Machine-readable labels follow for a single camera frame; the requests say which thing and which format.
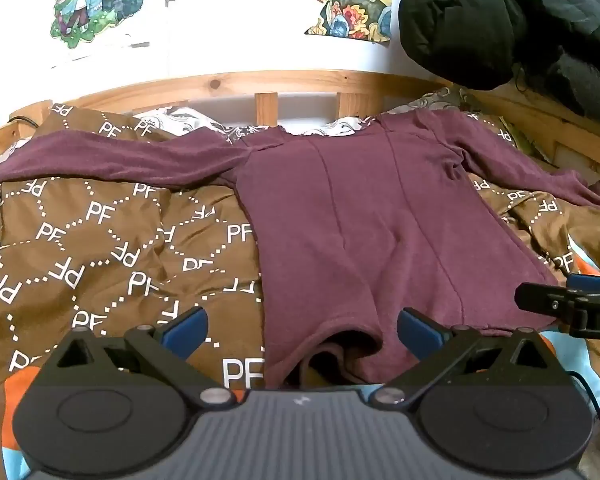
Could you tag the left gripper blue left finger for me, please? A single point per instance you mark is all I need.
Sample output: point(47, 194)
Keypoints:
point(163, 350)

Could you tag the maroon long-sleeve top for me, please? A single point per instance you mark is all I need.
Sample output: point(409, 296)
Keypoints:
point(340, 239)

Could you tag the white floral pillow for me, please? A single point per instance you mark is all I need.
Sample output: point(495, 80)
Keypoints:
point(164, 123)

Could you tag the brown PF patterned duvet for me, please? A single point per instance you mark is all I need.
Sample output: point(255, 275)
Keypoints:
point(105, 259)

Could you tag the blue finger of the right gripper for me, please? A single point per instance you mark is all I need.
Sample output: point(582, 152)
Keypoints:
point(587, 283)

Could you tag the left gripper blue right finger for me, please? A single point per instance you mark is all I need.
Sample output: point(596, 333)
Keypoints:
point(437, 348)

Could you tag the yellow-green cloth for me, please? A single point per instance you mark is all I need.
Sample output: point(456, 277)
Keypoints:
point(517, 139)

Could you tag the black puffer jacket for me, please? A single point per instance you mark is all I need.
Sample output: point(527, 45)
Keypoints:
point(553, 45)

